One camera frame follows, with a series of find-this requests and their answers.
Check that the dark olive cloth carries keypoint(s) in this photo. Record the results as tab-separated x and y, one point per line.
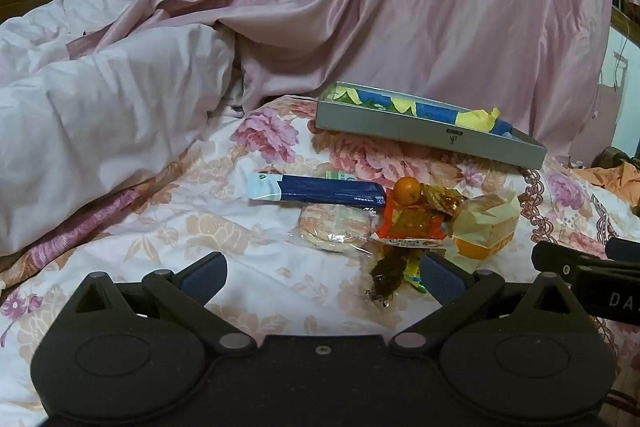
611	155

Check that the blue yellow patterned box liner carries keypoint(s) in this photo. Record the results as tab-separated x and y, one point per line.
435	109

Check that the green label biscuit packet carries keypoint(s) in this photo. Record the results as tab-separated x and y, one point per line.
341	176

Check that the yellow cake packet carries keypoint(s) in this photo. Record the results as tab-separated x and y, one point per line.
487	227

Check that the floral bed sheet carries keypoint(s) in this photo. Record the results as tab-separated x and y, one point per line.
175	227

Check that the small orange kumquat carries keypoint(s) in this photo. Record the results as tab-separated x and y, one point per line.
406	191

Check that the long blue snack packet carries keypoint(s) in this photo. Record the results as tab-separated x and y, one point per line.
320	192

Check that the pink satin sheet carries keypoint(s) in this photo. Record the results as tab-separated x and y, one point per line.
400	7

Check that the white duvet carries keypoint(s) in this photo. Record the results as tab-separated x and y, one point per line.
100	107

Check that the grey shallow cardboard box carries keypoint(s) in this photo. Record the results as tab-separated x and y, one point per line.
400	127

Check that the golden snack wrapper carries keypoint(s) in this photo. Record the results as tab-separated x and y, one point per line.
445	199

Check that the orange cloth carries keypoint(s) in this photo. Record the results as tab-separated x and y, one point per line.
617	179

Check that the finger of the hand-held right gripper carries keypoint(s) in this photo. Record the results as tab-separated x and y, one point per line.
560	259
625	248

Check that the round rice cracker packet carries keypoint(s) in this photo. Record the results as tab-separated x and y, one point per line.
330	227

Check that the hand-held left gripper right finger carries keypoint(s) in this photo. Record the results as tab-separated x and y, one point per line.
437	279

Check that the red dried tofu packet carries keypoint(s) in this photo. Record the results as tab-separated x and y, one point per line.
412	224

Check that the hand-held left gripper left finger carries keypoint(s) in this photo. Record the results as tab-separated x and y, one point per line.
202	279

